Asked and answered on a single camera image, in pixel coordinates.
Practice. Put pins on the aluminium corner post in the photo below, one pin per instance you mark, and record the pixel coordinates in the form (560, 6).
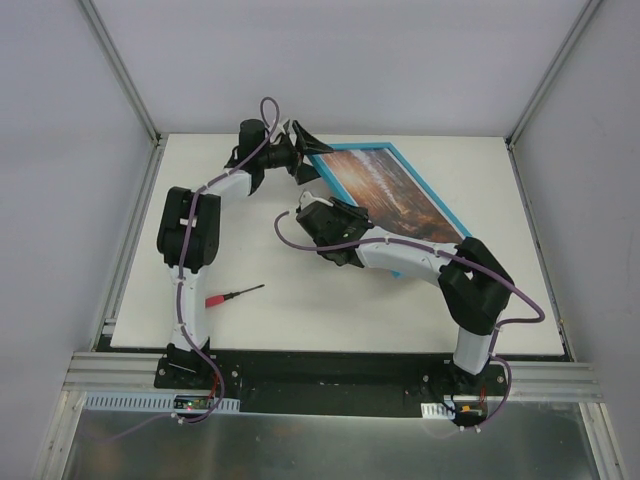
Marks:
(578, 28)
(118, 68)

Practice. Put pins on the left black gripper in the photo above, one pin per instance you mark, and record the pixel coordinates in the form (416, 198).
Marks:
(292, 154)

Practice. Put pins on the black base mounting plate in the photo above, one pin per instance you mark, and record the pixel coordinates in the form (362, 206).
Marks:
(389, 385)

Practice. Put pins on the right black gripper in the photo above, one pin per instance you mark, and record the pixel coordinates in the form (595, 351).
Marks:
(345, 211)

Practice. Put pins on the aluminium front rail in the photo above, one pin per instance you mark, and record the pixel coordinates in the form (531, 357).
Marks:
(536, 381)

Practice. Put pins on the red handled screwdriver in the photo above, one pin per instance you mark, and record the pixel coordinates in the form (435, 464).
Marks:
(216, 300)

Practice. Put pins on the right grey cable duct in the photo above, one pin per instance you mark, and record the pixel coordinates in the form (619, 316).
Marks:
(438, 411)

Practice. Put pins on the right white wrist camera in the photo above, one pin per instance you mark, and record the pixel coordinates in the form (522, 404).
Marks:
(307, 198)

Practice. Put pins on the left aluminium corner post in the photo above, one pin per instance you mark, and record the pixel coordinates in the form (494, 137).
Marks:
(118, 68)

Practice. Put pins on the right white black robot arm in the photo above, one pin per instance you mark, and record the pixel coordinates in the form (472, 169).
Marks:
(467, 273)

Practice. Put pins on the blue wooden picture frame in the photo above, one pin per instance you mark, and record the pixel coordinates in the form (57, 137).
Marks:
(382, 214)

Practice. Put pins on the forest photo print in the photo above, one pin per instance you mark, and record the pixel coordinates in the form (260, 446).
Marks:
(375, 179)

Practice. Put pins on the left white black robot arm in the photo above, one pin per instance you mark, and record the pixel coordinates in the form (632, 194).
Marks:
(189, 231)

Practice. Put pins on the grey cable duct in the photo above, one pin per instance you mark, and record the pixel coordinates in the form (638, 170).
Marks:
(158, 403)
(438, 411)

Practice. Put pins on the left grey cable duct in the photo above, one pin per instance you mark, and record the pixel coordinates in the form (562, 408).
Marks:
(158, 403)

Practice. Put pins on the right aluminium corner post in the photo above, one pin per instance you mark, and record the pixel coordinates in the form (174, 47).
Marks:
(578, 28)

